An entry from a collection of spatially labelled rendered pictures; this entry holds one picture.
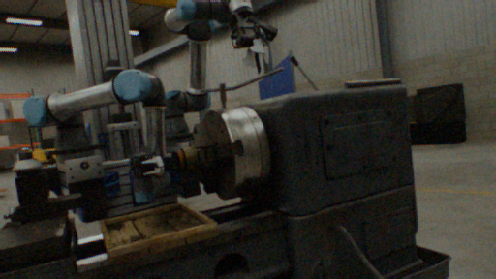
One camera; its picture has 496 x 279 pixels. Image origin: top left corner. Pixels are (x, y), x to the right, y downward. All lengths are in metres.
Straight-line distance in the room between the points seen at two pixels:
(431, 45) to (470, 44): 0.95
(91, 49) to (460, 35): 10.25
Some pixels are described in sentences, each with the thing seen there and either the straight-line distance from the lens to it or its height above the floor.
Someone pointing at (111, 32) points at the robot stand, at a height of 1.73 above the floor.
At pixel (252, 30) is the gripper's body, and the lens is 1.15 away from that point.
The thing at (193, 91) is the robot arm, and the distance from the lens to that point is 1.79.
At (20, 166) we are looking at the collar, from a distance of 1.15.
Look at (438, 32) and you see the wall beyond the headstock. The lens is 11.39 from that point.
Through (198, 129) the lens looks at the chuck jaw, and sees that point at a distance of 1.20.
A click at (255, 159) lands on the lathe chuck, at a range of 1.05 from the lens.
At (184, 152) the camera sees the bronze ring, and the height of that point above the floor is 1.11.
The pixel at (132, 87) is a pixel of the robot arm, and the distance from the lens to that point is 1.29.
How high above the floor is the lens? 1.18
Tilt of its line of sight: 3 degrees down
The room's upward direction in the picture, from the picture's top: 7 degrees counter-clockwise
